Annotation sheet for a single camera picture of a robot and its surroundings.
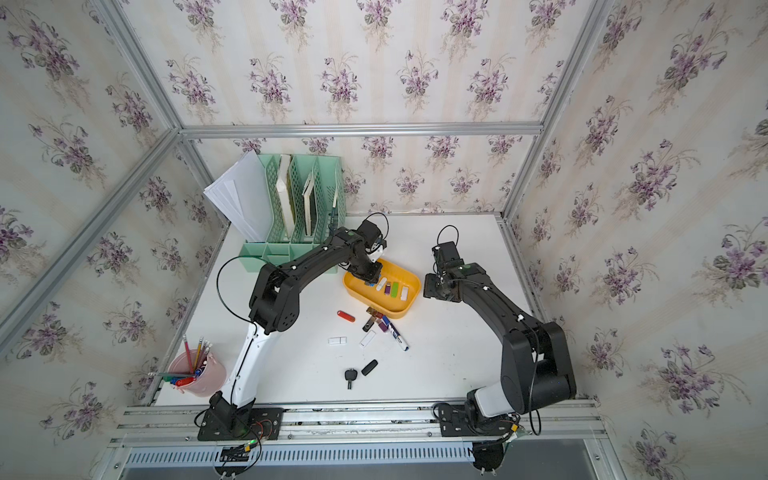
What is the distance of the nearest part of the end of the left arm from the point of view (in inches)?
34.6

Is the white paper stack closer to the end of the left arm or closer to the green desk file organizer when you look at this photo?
the green desk file organizer

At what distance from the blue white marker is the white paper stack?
1.68 feet

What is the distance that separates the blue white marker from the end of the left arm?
0.46 feet

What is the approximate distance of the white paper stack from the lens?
92 cm
